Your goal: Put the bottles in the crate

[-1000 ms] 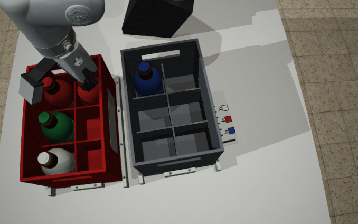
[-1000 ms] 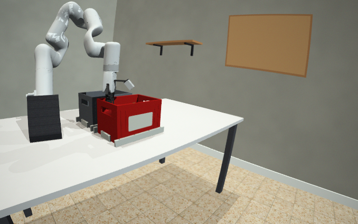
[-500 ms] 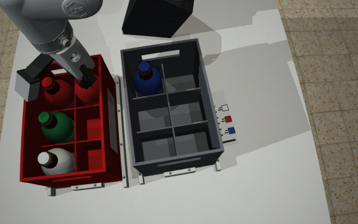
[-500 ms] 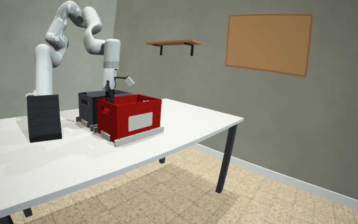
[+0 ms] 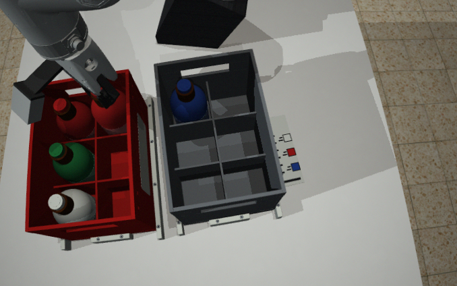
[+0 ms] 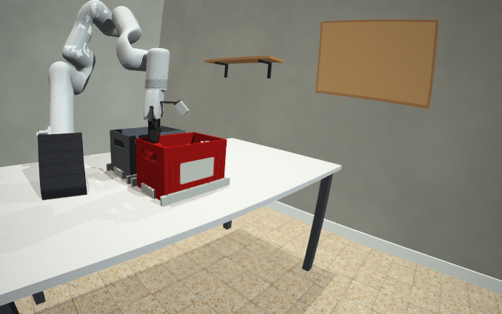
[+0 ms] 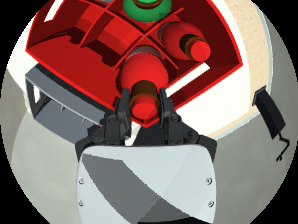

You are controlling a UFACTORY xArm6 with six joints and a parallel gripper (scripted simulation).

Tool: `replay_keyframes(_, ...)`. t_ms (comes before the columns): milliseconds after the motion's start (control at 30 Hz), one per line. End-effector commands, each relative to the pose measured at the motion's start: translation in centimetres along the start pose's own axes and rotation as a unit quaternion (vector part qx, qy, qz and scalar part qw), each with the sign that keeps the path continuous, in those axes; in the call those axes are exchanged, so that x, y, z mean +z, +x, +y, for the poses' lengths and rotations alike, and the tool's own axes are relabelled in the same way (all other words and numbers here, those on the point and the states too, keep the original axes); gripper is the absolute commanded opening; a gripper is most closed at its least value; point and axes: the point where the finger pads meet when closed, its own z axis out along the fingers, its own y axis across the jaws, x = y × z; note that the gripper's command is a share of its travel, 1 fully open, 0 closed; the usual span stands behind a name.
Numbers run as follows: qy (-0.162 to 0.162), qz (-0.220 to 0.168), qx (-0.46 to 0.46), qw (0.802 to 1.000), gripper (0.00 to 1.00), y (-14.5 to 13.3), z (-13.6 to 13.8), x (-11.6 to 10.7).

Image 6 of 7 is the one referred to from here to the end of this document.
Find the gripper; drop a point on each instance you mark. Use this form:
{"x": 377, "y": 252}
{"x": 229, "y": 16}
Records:
{"x": 155, "y": 109}

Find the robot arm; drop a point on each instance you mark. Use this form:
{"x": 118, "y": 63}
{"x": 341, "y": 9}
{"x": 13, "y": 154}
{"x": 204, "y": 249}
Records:
{"x": 66, "y": 81}

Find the red bottle crate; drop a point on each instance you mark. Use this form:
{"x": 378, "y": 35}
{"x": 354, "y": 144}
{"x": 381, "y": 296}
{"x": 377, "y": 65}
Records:
{"x": 180, "y": 164}

